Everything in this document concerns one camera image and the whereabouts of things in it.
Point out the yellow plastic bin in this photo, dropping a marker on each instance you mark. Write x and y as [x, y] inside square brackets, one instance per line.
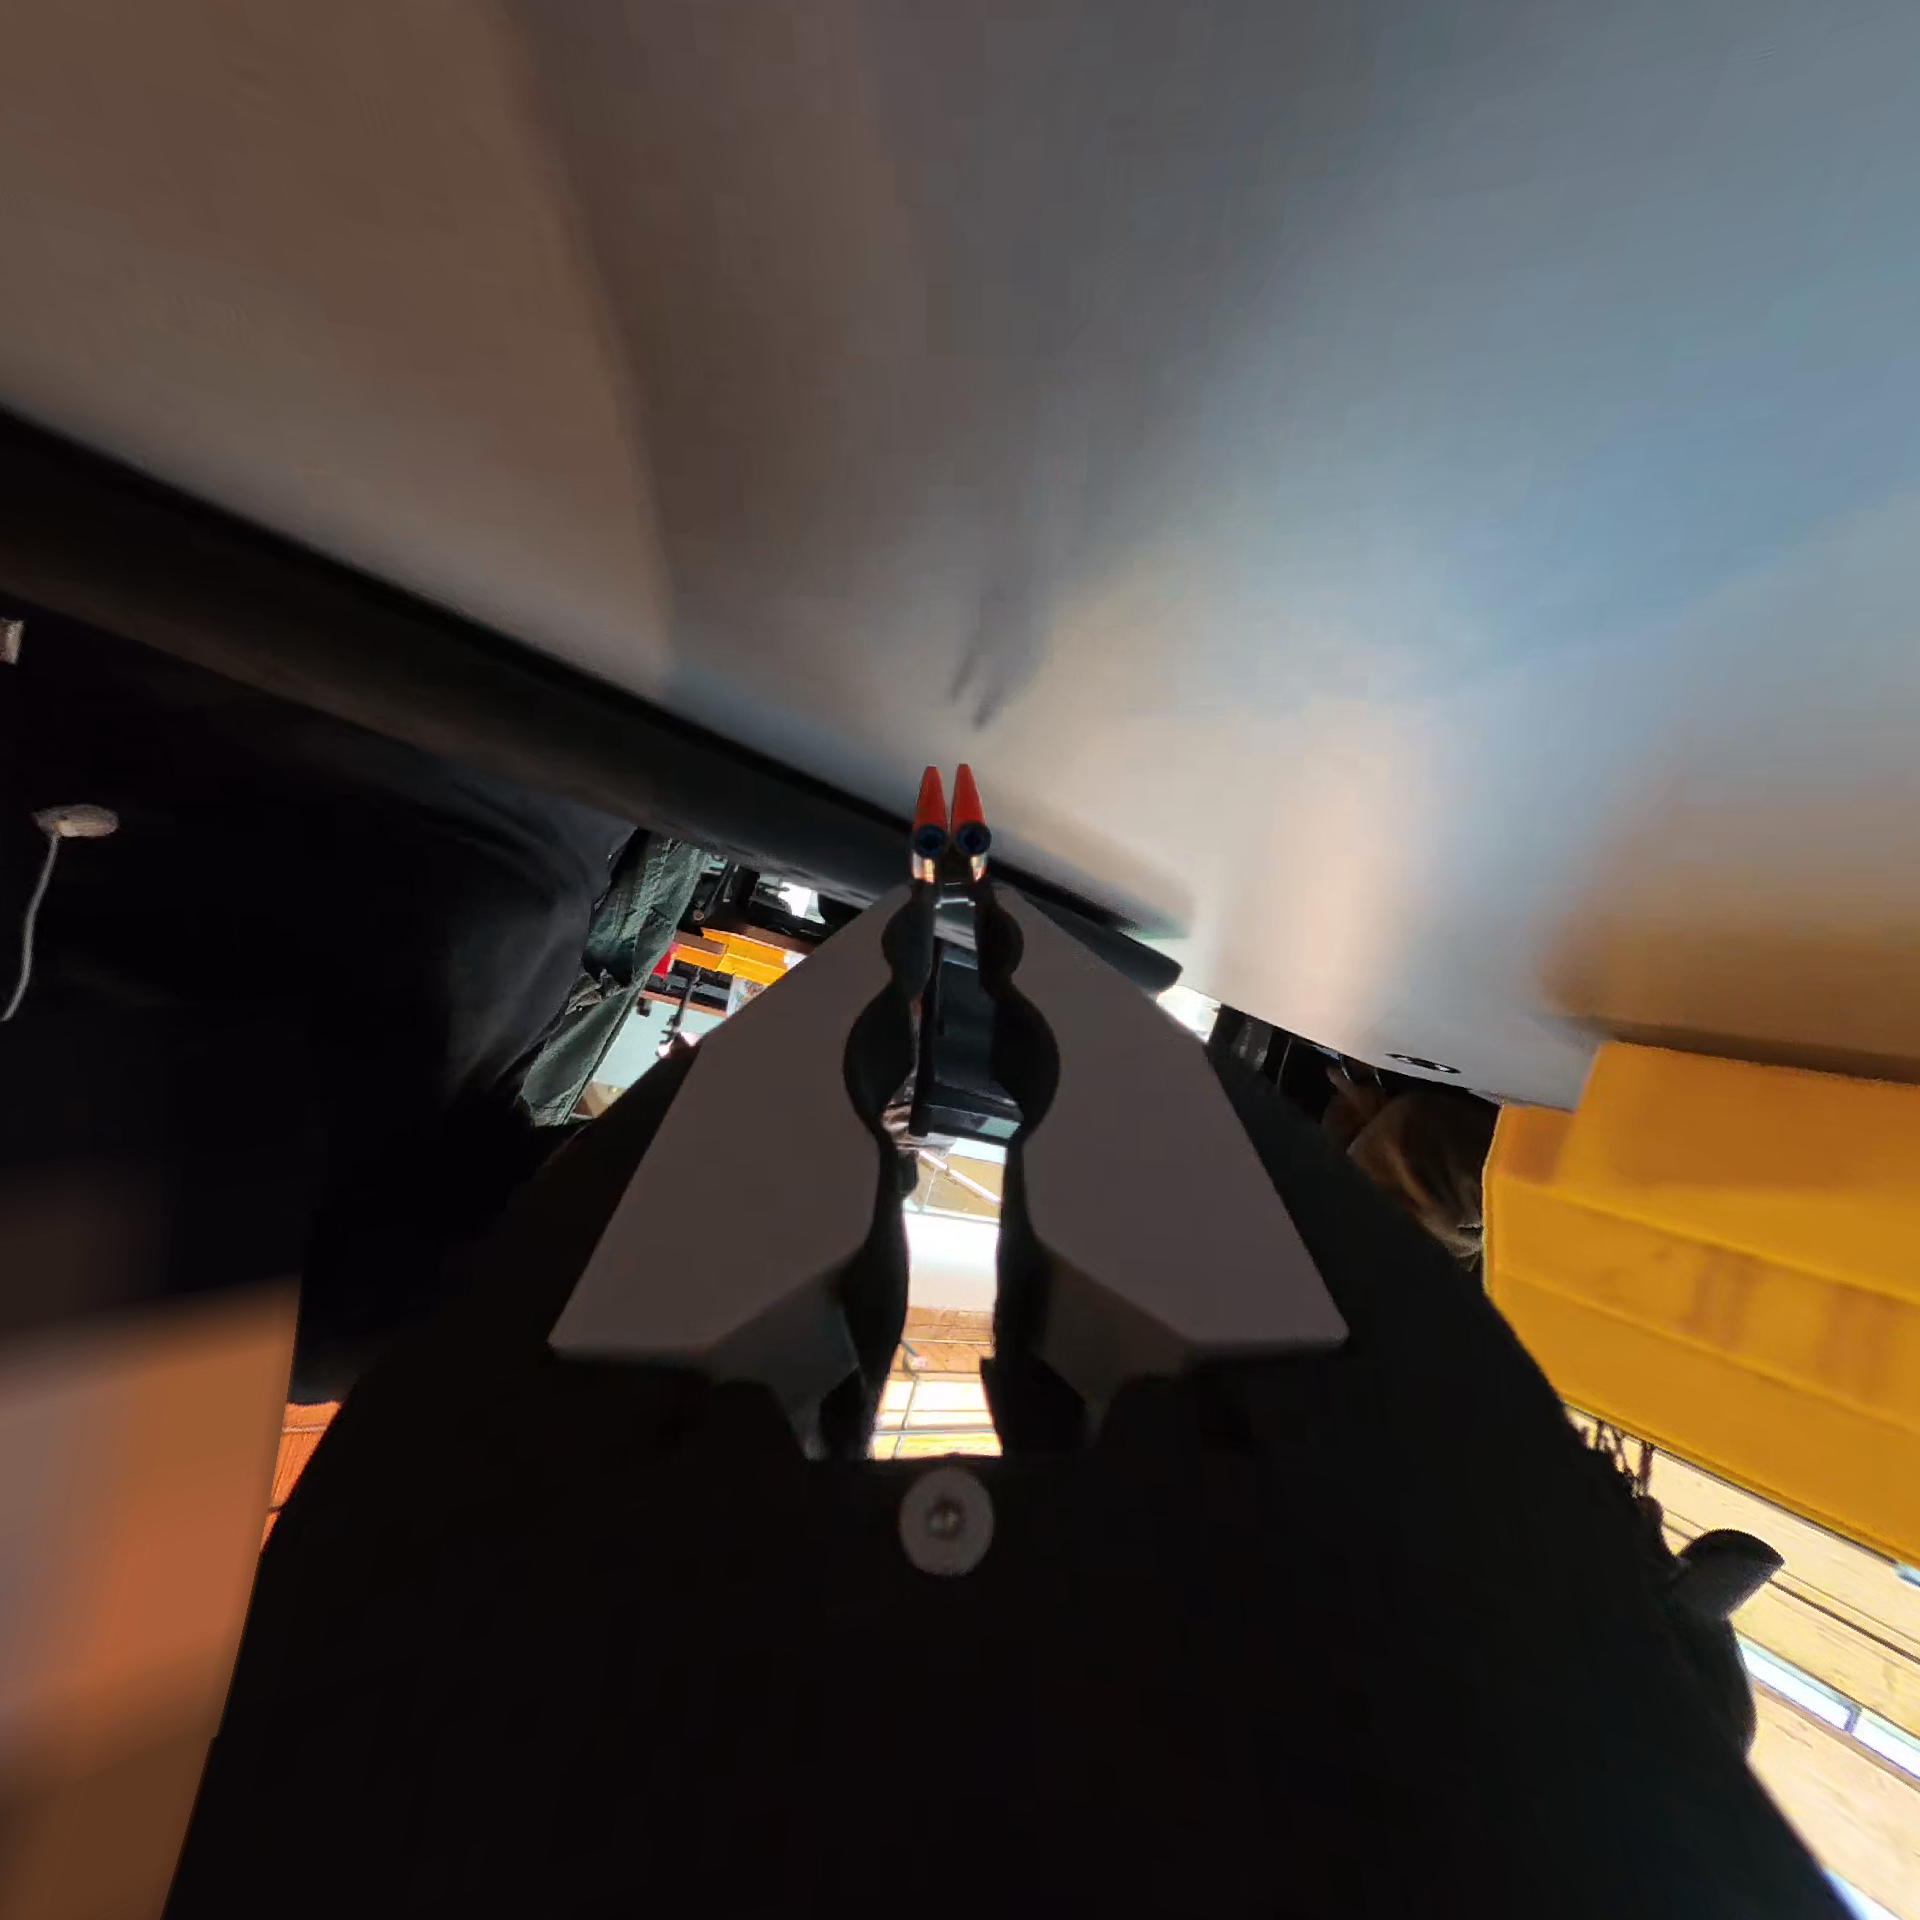
[1693, 1276]

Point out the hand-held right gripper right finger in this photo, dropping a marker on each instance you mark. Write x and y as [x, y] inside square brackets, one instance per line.
[1171, 1213]

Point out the person's black shirt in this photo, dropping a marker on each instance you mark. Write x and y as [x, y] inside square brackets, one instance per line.
[300, 973]

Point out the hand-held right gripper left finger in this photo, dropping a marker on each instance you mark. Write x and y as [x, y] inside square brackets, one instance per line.
[735, 1213]

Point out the black perforated panel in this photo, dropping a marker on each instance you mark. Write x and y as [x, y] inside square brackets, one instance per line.
[450, 674]

